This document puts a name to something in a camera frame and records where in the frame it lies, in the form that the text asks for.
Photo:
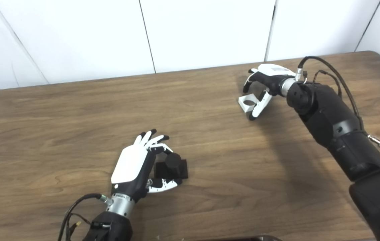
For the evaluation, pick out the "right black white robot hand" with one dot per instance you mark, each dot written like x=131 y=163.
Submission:
x=272 y=75

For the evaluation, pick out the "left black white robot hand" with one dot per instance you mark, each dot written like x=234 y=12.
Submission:
x=129 y=165

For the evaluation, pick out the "white square piece with hole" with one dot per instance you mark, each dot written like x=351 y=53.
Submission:
x=243 y=105

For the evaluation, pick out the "black peg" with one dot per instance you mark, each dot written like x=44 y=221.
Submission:
x=173 y=164

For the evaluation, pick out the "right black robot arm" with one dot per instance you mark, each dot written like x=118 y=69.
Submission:
x=344 y=134

